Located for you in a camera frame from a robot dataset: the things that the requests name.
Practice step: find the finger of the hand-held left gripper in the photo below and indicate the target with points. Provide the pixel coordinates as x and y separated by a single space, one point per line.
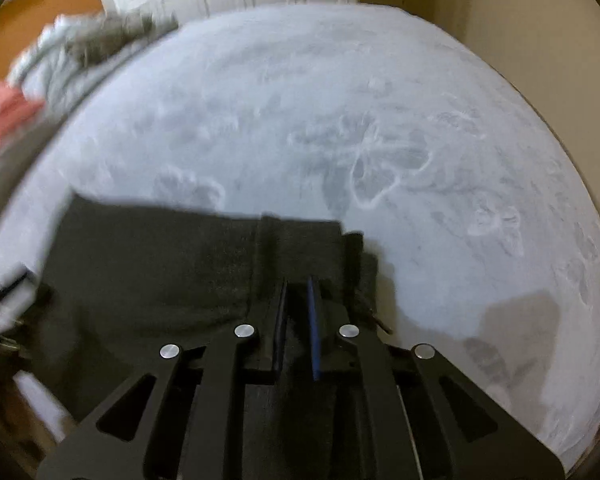
27 285

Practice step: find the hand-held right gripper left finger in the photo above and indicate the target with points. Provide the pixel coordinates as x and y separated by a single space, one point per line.
279 325

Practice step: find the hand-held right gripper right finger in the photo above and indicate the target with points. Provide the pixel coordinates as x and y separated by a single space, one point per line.
314 332

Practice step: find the dark grey pants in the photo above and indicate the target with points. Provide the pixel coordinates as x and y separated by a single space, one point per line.
180 280

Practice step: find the pink fleece blanket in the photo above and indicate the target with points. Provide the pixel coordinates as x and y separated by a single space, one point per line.
5 115

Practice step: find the bed with floral grey sheet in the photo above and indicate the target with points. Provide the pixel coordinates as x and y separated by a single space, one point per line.
355 135

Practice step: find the light grey duvet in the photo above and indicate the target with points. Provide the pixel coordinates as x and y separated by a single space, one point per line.
50 60

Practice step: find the grey fleece garment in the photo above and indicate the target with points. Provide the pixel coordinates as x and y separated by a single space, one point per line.
110 35

